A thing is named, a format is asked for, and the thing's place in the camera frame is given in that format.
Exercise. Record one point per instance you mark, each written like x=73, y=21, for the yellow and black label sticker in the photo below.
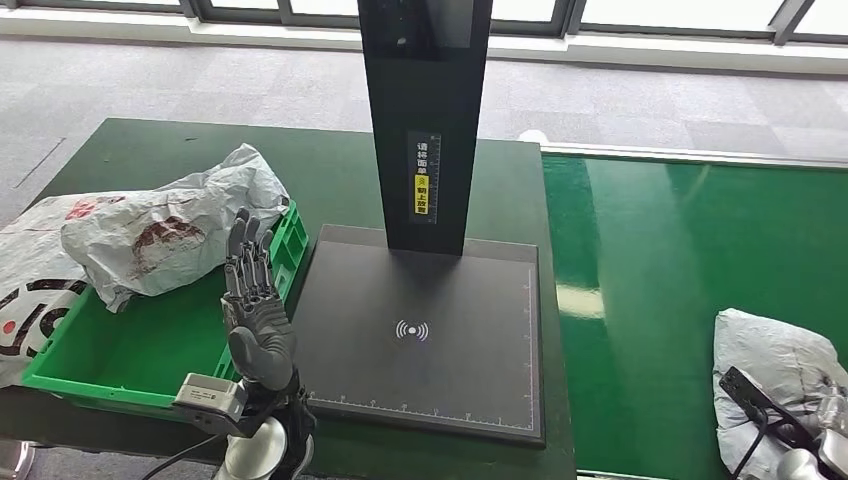
x=422, y=192

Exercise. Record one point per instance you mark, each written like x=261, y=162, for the white parcel with red print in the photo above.
x=199, y=212

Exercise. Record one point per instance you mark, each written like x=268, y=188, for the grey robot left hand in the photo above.
x=262, y=331

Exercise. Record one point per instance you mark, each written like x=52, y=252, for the black inbound scanner machine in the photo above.
x=424, y=298

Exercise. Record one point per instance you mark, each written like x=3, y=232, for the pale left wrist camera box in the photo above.
x=208, y=397

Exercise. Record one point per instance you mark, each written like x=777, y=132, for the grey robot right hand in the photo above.
x=836, y=411

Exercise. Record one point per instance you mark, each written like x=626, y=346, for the white conveyor end cap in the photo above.
x=532, y=136

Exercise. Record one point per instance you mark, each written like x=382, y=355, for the dark window frame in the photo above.
x=570, y=13

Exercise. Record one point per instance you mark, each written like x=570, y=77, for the large white printed bag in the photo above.
x=33, y=265

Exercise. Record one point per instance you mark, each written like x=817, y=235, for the green conveyor belt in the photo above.
x=662, y=265

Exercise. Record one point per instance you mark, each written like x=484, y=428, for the green plastic crate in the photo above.
x=146, y=344

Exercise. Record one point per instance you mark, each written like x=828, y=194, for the grey plastic parcel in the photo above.
x=775, y=344

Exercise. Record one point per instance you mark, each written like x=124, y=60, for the silver metal stand base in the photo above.
x=13, y=460

